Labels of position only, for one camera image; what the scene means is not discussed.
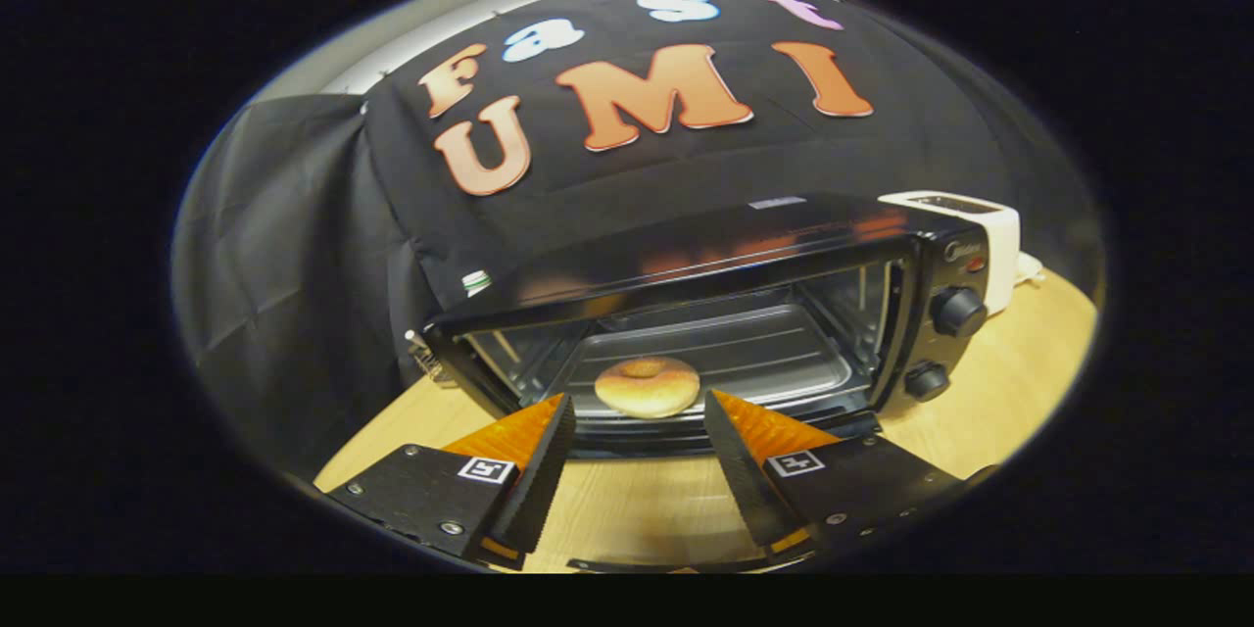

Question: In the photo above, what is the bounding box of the wire mesh holder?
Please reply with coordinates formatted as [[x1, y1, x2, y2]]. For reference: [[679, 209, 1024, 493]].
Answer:
[[405, 329, 457, 385]]

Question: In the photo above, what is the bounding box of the golden brown donut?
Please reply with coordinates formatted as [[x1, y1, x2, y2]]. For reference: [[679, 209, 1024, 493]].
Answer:
[[594, 357, 701, 419]]

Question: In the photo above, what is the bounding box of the black backdrop cloth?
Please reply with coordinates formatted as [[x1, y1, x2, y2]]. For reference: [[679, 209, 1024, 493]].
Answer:
[[171, 0, 1103, 481]]

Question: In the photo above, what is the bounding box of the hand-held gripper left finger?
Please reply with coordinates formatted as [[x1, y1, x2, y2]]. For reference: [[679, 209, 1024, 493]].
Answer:
[[313, 393, 577, 571]]

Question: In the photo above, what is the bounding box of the black toaster oven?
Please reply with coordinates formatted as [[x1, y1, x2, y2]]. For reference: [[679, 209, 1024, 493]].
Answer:
[[421, 193, 990, 574]]

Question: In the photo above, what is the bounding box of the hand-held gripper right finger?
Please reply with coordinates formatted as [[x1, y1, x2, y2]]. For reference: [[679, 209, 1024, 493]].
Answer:
[[703, 389, 1000, 564]]

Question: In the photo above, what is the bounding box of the white pop-up toaster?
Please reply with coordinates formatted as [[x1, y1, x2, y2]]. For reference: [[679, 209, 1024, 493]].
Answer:
[[879, 191, 1021, 316]]

